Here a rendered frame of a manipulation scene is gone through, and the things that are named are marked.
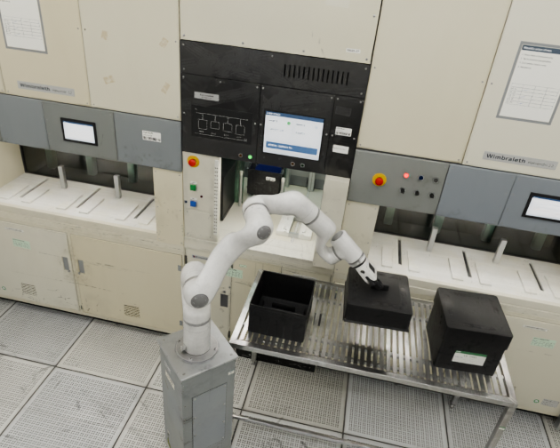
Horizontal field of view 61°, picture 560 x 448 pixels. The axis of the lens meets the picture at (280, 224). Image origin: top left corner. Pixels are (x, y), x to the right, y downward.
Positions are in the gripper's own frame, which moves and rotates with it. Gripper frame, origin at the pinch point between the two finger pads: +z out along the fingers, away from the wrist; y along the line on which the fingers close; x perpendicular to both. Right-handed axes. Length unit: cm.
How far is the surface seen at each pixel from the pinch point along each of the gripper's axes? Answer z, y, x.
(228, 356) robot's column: -21, -29, 67
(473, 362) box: 51, -13, -16
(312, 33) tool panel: -101, 41, -36
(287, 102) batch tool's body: -85, 41, -8
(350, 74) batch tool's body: -77, 40, -39
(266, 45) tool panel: -110, 42, -16
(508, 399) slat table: 66, -25, -21
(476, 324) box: 35.8, -8.2, -26.5
